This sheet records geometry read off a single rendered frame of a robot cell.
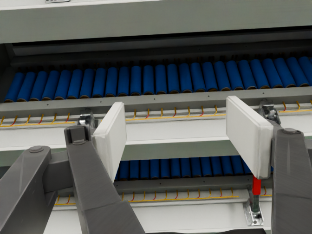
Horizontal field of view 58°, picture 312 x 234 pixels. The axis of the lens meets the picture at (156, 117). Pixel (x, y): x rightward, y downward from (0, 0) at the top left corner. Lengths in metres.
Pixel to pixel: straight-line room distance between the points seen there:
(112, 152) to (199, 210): 0.41
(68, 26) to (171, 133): 0.20
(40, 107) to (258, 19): 0.33
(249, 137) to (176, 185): 0.39
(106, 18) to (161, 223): 0.36
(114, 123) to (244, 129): 0.07
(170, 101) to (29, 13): 0.22
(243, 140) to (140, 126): 0.27
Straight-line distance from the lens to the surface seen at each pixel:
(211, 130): 0.42
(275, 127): 0.17
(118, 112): 0.18
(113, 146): 0.16
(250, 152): 0.16
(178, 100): 0.43
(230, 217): 0.55
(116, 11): 0.35
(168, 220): 0.54
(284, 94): 0.46
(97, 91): 0.46
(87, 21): 0.36
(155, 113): 0.43
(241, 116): 0.17
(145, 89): 0.45
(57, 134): 0.45
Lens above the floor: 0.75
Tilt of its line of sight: 28 degrees down
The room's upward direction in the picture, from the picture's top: 4 degrees counter-clockwise
